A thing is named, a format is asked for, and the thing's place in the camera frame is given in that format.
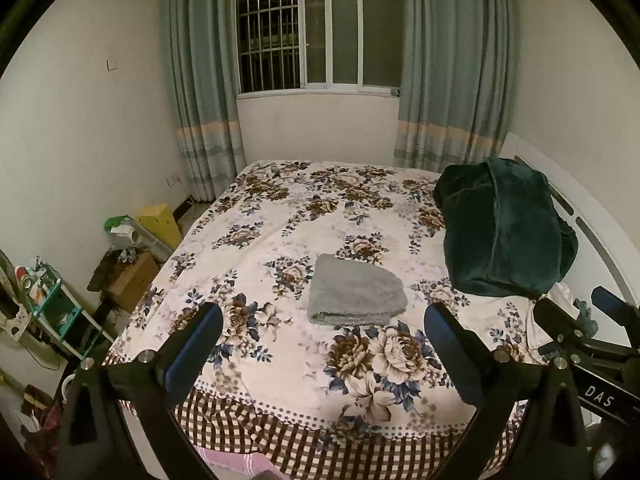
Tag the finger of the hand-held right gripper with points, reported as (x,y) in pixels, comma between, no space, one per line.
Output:
(612,307)
(555,320)

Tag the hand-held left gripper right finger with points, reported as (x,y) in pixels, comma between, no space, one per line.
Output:
(454,356)

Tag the dark cloth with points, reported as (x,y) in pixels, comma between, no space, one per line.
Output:
(104,272)

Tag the floor fan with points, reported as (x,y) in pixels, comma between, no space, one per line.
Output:
(7,285)

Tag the grey fleece pants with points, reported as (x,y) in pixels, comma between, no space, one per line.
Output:
(355,290)

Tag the wall switch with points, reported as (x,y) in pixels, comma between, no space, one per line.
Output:
(112,64)

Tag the bed with floral bedspread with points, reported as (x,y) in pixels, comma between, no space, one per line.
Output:
(280,220)

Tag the clear bin with green lid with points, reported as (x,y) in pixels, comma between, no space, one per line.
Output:
(125,232)

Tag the red plaid cloth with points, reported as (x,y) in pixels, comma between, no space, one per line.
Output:
(40,415)

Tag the cardboard box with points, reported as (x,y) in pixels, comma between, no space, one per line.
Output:
(135,280)

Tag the yellow box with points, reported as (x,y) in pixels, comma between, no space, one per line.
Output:
(160,222)

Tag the white headboard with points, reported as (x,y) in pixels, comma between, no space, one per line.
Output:
(590,210)

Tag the window with metal bars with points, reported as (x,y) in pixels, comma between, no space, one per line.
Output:
(320,35)

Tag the dark green blanket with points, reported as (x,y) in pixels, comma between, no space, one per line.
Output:
(505,230)

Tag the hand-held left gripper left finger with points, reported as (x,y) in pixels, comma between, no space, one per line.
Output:
(186,360)

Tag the wall socket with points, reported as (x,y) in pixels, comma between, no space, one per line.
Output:
(173,180)

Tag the green striped curtain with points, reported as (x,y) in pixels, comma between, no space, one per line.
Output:
(455,70)
(200,85)

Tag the green storage rack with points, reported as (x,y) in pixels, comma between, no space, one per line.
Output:
(55,305)

